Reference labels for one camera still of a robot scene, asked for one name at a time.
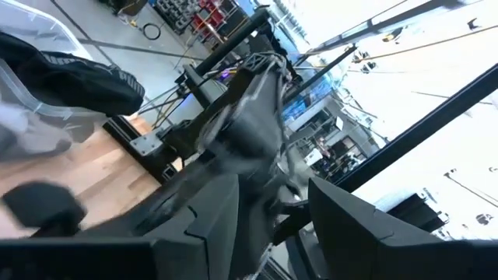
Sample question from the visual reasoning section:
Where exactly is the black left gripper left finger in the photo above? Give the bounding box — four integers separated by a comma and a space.
0, 173, 240, 280

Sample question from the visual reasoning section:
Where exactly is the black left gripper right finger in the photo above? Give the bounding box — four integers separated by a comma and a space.
308, 177, 498, 280

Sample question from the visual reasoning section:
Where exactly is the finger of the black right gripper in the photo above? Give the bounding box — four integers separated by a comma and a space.
134, 155, 219, 236

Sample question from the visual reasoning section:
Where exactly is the dark grey Puma underwear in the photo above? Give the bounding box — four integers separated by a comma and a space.
0, 30, 146, 117

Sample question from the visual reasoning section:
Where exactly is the grey cloth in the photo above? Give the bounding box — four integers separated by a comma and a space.
0, 103, 104, 163

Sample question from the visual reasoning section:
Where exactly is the blue screen monitor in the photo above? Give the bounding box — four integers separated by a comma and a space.
282, 77, 335, 121

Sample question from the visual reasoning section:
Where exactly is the red storage rack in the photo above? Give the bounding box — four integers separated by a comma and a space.
194, 0, 234, 40

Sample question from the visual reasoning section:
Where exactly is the black sock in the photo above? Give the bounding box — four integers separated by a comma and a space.
2, 180, 87, 238

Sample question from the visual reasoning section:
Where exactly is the large clear plastic container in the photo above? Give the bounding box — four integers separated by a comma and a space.
0, 0, 110, 164

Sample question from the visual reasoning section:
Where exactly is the silver metal corner bracket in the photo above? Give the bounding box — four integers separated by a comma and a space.
129, 131, 164, 158

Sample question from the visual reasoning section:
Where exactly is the black cable coil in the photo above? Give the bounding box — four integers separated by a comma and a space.
142, 22, 163, 41

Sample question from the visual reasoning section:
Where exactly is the black metal table frame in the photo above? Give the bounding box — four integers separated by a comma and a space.
101, 44, 498, 247

